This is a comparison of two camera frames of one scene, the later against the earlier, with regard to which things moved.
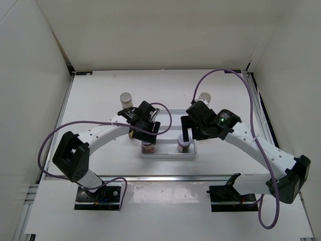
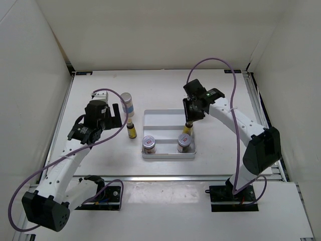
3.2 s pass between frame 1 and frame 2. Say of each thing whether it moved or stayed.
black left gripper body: moved
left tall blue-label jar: stayed
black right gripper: moved
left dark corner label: stayed
